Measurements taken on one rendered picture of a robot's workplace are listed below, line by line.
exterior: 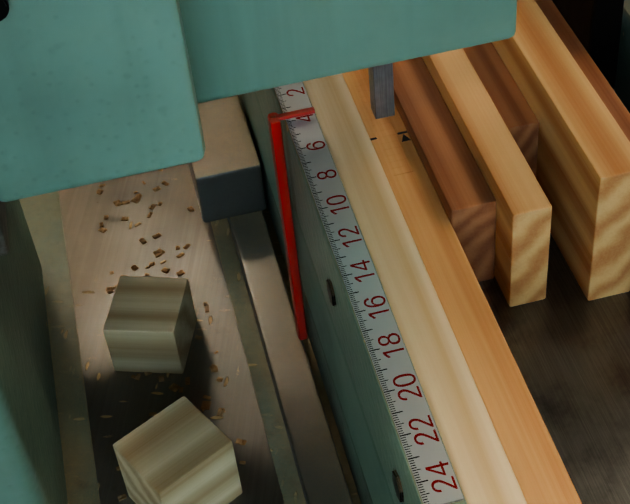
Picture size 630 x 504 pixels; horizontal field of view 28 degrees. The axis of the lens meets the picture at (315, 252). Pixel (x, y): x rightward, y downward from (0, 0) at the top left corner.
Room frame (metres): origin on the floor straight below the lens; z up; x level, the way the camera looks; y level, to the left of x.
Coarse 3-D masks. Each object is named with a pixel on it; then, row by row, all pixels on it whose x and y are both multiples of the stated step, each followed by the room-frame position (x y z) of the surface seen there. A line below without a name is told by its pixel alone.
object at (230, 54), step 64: (192, 0) 0.40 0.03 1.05; (256, 0) 0.40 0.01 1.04; (320, 0) 0.41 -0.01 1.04; (384, 0) 0.41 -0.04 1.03; (448, 0) 0.41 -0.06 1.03; (512, 0) 0.42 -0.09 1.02; (192, 64) 0.40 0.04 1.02; (256, 64) 0.40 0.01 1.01; (320, 64) 0.41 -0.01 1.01; (384, 64) 0.41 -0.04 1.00
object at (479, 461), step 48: (336, 96) 0.46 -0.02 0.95; (336, 144) 0.43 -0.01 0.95; (384, 192) 0.39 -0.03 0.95; (384, 240) 0.36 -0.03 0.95; (384, 288) 0.34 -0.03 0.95; (432, 288) 0.33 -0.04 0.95; (432, 336) 0.31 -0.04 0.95; (432, 384) 0.29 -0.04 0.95; (480, 432) 0.26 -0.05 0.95; (480, 480) 0.24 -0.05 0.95
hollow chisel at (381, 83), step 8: (392, 64) 0.44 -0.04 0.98; (376, 72) 0.44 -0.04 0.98; (384, 72) 0.44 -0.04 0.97; (392, 72) 0.44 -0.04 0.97; (376, 80) 0.44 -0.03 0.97; (384, 80) 0.44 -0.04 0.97; (392, 80) 0.44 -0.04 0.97; (376, 88) 0.44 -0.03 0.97; (384, 88) 0.44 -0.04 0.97; (392, 88) 0.44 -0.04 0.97; (376, 96) 0.44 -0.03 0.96; (384, 96) 0.44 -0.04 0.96; (392, 96) 0.44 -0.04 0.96; (376, 104) 0.44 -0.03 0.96; (384, 104) 0.44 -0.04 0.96; (392, 104) 0.44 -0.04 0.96; (376, 112) 0.44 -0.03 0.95; (384, 112) 0.44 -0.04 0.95; (392, 112) 0.44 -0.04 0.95
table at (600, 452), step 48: (576, 288) 0.37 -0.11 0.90; (336, 336) 0.36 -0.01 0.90; (528, 336) 0.35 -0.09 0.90; (576, 336) 0.34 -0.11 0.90; (624, 336) 0.34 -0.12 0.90; (336, 384) 0.37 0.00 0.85; (528, 384) 0.32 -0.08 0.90; (576, 384) 0.32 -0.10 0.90; (624, 384) 0.32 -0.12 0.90; (576, 432) 0.29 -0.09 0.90; (624, 432) 0.29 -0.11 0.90; (384, 480) 0.28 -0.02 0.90; (576, 480) 0.27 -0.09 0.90; (624, 480) 0.27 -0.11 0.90
